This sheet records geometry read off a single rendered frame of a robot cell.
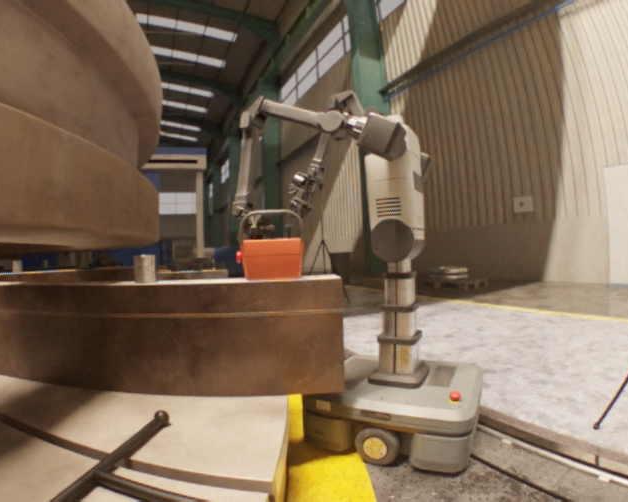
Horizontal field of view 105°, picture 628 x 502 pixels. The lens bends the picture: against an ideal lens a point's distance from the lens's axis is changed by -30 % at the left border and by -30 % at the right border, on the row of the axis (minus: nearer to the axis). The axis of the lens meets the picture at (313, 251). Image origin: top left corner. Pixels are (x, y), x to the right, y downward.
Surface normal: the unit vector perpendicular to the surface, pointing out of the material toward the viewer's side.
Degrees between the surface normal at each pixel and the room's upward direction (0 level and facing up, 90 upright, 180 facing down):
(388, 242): 90
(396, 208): 100
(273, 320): 90
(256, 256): 97
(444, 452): 90
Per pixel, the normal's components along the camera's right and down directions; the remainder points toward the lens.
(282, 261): 0.11, 0.11
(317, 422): -0.51, 0.02
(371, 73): 0.42, -0.01
